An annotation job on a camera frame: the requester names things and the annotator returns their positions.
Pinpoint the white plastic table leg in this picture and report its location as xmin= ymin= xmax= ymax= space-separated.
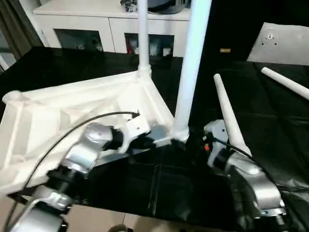
xmin=137 ymin=0 xmax=153 ymax=81
xmin=261 ymin=68 xmax=309 ymax=101
xmin=172 ymin=0 xmax=212 ymax=144
xmin=213 ymin=73 xmax=253 ymax=158

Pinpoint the white plastic table top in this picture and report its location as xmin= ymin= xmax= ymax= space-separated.
xmin=0 ymin=69 xmax=189 ymax=195

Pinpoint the black work mat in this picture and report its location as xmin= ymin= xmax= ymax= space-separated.
xmin=0 ymin=46 xmax=309 ymax=232

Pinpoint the black robot left foot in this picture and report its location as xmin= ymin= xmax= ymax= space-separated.
xmin=108 ymin=225 xmax=134 ymax=232

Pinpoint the white plastic bag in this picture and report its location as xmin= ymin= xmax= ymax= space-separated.
xmin=246 ymin=21 xmax=309 ymax=66

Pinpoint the black cabinet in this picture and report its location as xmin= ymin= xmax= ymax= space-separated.
xmin=186 ymin=0 xmax=309 ymax=63

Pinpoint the black rice cooker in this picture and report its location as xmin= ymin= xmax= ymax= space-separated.
xmin=147 ymin=0 xmax=192 ymax=15

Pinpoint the dark tangled clutter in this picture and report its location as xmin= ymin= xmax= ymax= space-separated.
xmin=120 ymin=0 xmax=140 ymax=13

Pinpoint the white cabinet with glass doors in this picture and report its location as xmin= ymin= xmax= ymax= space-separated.
xmin=32 ymin=0 xmax=192 ymax=57

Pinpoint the grey curtain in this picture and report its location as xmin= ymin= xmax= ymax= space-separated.
xmin=0 ymin=0 xmax=45 ymax=59

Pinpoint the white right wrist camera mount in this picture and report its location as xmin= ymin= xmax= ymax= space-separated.
xmin=202 ymin=120 xmax=228 ymax=161

